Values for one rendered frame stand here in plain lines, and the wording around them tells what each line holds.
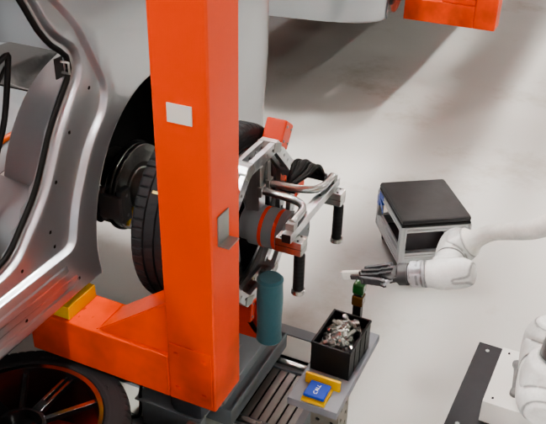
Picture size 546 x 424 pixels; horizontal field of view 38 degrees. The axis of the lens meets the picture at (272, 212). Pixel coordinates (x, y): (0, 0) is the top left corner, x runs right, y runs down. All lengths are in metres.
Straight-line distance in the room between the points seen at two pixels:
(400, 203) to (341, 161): 1.19
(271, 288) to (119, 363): 0.53
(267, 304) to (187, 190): 0.72
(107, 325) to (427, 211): 1.88
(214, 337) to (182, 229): 0.35
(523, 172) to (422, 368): 2.04
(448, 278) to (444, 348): 1.03
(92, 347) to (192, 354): 0.38
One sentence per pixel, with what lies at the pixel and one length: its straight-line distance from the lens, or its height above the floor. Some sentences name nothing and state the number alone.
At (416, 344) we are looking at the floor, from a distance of 3.53.
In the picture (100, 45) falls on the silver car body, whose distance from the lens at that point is 2.37.
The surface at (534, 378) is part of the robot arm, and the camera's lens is 2.50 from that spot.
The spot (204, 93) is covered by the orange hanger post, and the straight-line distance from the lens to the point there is 1.85.
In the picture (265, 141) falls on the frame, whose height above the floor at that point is 1.12.
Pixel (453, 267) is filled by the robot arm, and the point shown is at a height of 0.84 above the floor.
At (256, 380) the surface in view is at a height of 0.14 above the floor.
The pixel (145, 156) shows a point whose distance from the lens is 2.88.
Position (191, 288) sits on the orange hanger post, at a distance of 2.16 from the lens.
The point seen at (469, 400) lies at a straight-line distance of 2.87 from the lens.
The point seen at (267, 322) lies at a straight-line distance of 2.64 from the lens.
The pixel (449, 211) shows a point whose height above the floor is 0.34.
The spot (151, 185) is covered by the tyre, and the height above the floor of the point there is 1.06.
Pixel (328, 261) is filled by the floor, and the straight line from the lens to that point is 4.00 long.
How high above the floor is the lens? 2.22
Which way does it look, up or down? 30 degrees down
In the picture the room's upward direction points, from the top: 1 degrees clockwise
